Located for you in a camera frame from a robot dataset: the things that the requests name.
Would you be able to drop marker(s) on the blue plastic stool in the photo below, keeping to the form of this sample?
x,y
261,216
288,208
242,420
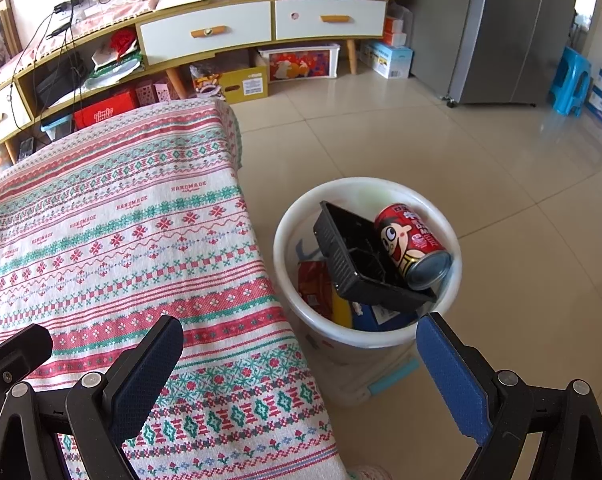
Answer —
x,y
571,80

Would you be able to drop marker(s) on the white storage box red print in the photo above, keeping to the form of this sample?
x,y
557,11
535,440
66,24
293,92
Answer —
x,y
301,62

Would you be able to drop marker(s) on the black set-top box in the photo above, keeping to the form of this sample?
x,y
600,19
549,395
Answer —
x,y
61,82

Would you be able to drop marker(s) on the pink speckled slipper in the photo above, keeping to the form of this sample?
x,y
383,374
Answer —
x,y
371,474

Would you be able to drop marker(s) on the red cartoon can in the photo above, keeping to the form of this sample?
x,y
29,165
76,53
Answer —
x,y
411,240

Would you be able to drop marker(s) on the black power adapter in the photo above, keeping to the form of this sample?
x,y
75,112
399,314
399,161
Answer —
x,y
56,30
63,8

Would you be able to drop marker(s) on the blue biscuit packet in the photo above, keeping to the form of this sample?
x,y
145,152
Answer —
x,y
381,317

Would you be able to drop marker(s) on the green white bag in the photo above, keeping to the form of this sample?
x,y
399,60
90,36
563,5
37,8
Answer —
x,y
116,67

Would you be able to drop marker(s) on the patterned tablecloth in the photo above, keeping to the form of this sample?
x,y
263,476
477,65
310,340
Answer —
x,y
131,240

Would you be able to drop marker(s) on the yellow cardboard box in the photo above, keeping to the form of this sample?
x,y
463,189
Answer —
x,y
248,82

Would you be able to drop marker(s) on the pink lace cloth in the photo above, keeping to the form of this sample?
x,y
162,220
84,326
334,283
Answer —
x,y
101,17

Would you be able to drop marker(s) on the pink perforated box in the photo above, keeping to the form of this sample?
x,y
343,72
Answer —
x,y
162,91
145,95

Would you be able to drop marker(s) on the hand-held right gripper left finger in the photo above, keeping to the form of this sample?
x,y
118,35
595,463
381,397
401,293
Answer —
x,y
146,375

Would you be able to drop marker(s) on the silver refrigerator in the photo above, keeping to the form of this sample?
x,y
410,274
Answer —
x,y
496,30

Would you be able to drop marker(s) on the red gift box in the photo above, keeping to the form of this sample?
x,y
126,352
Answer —
x,y
106,110

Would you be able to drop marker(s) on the wooden TV cabinet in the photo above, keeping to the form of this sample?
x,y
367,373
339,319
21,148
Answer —
x,y
131,50

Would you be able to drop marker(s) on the crushed red can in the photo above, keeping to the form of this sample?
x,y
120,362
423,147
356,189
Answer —
x,y
313,285

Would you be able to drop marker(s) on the white plastic bucket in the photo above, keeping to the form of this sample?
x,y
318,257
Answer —
x,y
288,220

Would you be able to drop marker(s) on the light blue plastic box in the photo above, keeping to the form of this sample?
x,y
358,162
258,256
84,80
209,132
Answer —
x,y
58,127

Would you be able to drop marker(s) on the wide white drawer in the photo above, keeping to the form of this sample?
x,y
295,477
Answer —
x,y
171,35

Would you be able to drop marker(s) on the white drawer with hole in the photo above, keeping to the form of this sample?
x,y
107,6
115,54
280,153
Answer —
x,y
366,17

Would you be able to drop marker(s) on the red fabric decoration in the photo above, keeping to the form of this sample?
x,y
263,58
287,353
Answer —
x,y
123,40

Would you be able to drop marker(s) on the orange white box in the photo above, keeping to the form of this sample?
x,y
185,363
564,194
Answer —
x,y
395,30

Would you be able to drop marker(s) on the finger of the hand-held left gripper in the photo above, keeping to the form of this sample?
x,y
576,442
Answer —
x,y
16,355

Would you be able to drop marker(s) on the black plastic tray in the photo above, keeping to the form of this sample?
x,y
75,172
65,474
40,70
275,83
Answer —
x,y
351,250

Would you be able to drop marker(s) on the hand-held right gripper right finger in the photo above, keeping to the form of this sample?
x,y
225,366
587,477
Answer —
x,y
451,380

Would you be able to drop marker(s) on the yellow sponge green scourer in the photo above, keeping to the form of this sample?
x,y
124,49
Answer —
x,y
342,310

